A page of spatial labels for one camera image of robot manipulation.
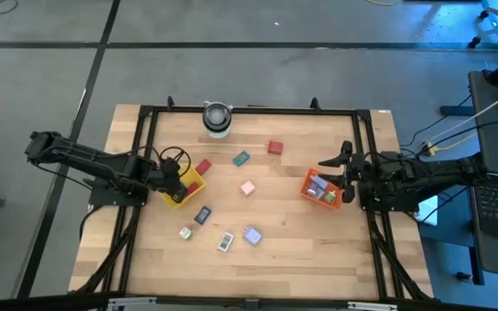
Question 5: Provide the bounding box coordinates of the black aluminium table frame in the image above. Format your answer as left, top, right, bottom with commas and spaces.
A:
69, 95, 434, 303

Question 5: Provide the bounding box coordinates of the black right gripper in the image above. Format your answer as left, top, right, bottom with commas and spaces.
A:
317, 140, 367, 204

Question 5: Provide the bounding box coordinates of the white cylinder holder black rim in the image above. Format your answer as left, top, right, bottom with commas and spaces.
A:
201, 99, 234, 140

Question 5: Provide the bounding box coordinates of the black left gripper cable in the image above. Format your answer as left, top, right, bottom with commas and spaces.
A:
158, 145, 192, 174

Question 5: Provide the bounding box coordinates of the white ball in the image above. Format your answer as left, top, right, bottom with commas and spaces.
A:
208, 108, 227, 126

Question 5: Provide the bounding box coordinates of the red oblong block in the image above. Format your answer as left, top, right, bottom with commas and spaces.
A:
194, 158, 213, 176

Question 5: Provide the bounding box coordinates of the silver aluminium bar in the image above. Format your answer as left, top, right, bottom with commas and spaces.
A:
107, 296, 158, 311
347, 301, 399, 311

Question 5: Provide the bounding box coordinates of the blue flat box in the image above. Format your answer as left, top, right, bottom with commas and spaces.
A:
194, 206, 213, 226

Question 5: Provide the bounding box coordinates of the lavender slotted adapter box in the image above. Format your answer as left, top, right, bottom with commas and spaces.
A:
242, 225, 264, 247

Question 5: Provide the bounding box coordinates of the yellow cable connector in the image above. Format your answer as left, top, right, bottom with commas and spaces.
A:
421, 141, 443, 157

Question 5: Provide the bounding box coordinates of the yellow plastic basket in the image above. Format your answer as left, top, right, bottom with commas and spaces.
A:
158, 166, 208, 211

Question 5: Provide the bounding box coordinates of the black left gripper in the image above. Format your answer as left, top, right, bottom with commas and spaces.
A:
156, 157, 188, 204

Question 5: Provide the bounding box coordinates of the white cable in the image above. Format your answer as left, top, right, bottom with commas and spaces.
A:
430, 81, 498, 143

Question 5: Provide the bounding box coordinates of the teal small box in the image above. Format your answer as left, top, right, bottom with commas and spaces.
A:
233, 150, 251, 168

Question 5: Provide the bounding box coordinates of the white flat slotted box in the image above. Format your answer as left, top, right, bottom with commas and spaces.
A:
216, 232, 235, 253

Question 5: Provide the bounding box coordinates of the black desk with pole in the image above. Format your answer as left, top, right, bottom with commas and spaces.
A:
468, 68, 498, 175

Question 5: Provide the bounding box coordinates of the white paper sheet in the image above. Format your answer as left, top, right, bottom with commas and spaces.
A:
417, 194, 440, 226

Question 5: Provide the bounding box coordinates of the black gantry beam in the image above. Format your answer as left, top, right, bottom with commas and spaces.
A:
0, 289, 498, 311

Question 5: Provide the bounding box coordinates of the pink block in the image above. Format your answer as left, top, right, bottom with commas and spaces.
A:
239, 180, 257, 198

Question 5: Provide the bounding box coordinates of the orange plastic basket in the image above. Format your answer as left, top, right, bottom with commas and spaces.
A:
300, 167, 345, 212

